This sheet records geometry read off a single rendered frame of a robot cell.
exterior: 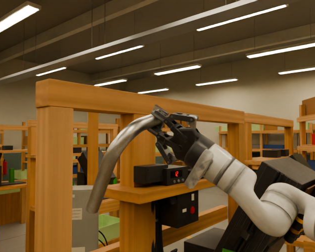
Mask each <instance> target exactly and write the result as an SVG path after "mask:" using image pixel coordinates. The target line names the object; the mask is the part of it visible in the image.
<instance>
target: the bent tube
mask: <svg viewBox="0 0 315 252"><path fill-rule="evenodd" d="M153 110H161V111H162V112H164V113H165V114H166V115H169V113H168V112H167V111H166V110H164V109H163V108H161V107H160V106H158V105H157V104H156V105H154V108H153ZM163 125H164V122H161V121H160V120H159V119H157V118H156V117H155V116H153V115H152V114H149V115H146V116H143V117H140V118H138V119H136V120H134V121H132V122H131V123H129V124H128V125H127V126H126V127H125V128H124V129H123V130H122V131H121V132H120V133H119V134H118V135H117V136H116V137H115V138H114V140H113V141H112V142H111V144H110V145H109V147H108V149H107V150H106V152H105V154H104V156H103V159H102V161H101V164H100V167H99V170H98V173H97V176H96V179H95V182H94V185H93V188H92V191H91V194H90V197H89V200H88V203H87V206H86V210H87V211H88V212H89V213H91V214H96V213H97V212H98V211H99V208H100V206H101V203H102V200H103V198H104V195H105V192H106V190H107V187H108V184H109V182H110V179H111V176H112V174H113V171H114V168H115V166H116V163H117V161H118V159H119V157H120V155H121V154H122V152H123V151H124V149H125V148H126V147H127V145H128V144H129V143H130V142H131V141H132V140H133V139H134V138H135V137H136V136H137V135H138V134H140V133H141V132H143V131H145V130H147V129H150V128H152V127H155V126H157V127H158V128H160V129H162V127H163Z"/></svg>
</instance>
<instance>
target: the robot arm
mask: <svg viewBox="0 0 315 252"><path fill-rule="evenodd" d="M151 114H152V115H153V116H154V117H156V118H157V119H158V120H160V121H161V122H162V123H163V122H164V123H165V124H166V125H167V126H168V127H169V128H170V130H171V131H172V132H173V136H172V135H168V134H167V133H165V132H162V130H161V129H160V128H158V127H157V126H154V127H152V128H149V129H147V131H149V132H150V133H152V134H153V135H154V136H156V138H157V142H156V143H155V145H156V147H157V149H158V150H159V152H160V154H161V155H162V157H163V158H164V160H165V162H166V163H167V164H168V165H170V164H172V163H173V162H175V161H176V160H180V161H183V162H184V163H185V164H186V165H187V166H189V167H190V168H191V169H192V170H191V172H190V174H189V175H188V177H187V179H186V181H185V182H184V185H185V186H187V187H188V188H189V189H193V188H194V187H195V186H196V184H197V183H198V182H199V180H200V179H201V178H202V177H203V178H205V179H206V180H208V181H209V182H211V183H213V184H214V185H216V186H217V187H219V188H220V189H221V190H223V191H224V192H225V193H227V194H228V195H229V196H231V197H232V198H233V199H234V200H235V201H236V203H237V204H238V205H239V206H240V207H241V208H242V209H243V211H244V212H245V213H246V214H247V216H248V217H249V218H250V219H251V221H252V222H253V223H254V224H255V225H256V227H257V228H259V229H260V230H261V231H262V232H264V233H265V234H267V235H269V236H273V237H281V236H284V235H285V234H286V233H287V232H288V230H289V228H290V227H291V225H292V223H293V221H294V219H295V218H296V216H297V214H302V215H304V216H303V224H302V225H303V231H304V233H305V235H306V236H307V237H308V238H309V239H311V240H313V241H315V197H313V196H311V195H309V194H307V193H305V192H303V191H301V190H299V189H298V188H296V187H294V186H292V185H290V184H287V183H282V182H279V183H274V184H271V185H270V186H269V187H268V188H267V189H266V191H265V192H264V194H263V195H262V197H261V198H260V199H259V198H258V197H257V196H256V194H255V192H254V186H255V183H256V180H257V175H256V173H255V172H254V171H253V170H251V169H250V168H249V167H247V166H246V165H244V164H243V163H241V162H240V161H238V160H237V159H235V158H234V157H233V156H232V155H231V154H230V153H229V152H227V151H226V150H225V149H223V148H222V147H220V146H219V145H217V144H216V143H215V142H213V141H212V140H210V139H209V138H207V137H206V136H204V135H202V134H201V133H200V132H199V130H198V129H197V128H196V124H197V120H198V119H199V117H198V116H197V115H194V114H187V113H181V112H175V113H172V114H170V115H169V116H168V115H167V114H165V113H164V112H162V111H161V110H159V109H158V110H156V109H155V110H152V112H151ZM176 120H178V121H184V122H186V124H188V125H190V127H184V126H182V125H181V124H180V123H178V122H177V121H176ZM168 146H169V147H171V148H172V151H173V153H172V152H171V150H170V149H169V147H168Z"/></svg>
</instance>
